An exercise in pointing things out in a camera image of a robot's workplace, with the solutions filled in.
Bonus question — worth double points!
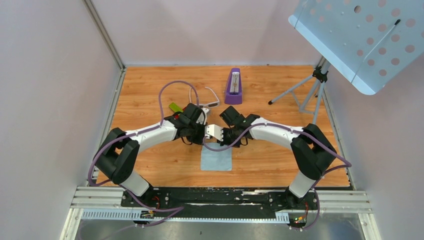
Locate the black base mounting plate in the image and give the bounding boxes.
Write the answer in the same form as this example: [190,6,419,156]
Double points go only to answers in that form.
[139,187,318,219]

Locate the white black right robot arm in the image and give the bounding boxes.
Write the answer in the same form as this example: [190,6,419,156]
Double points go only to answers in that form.
[218,106,337,209]

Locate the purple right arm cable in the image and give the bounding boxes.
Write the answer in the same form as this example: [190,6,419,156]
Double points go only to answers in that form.
[202,122,353,231]

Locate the white frame sunglasses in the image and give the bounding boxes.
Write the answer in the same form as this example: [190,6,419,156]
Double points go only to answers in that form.
[188,86,221,109]

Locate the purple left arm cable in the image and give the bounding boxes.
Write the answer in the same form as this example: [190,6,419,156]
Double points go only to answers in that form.
[87,80,200,229]

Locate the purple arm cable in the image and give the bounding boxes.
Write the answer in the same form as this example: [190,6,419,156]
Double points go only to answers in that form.
[87,80,200,229]
[202,122,353,231]

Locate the aluminium frame rail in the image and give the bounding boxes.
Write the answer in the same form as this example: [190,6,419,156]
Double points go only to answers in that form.
[60,186,382,240]

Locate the green rectangular block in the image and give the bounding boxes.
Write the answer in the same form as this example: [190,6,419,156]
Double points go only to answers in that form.
[168,102,183,113]

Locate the light blue cleaning cloth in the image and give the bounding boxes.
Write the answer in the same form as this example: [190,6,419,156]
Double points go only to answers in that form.
[200,142,233,172]

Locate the purple metronome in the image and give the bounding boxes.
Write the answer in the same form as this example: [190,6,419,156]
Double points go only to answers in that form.
[224,68,243,105]

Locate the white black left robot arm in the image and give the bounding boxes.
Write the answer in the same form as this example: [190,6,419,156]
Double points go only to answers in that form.
[94,103,210,207]

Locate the light blue music stand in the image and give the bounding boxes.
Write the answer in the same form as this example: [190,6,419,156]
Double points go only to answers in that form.
[276,0,424,125]

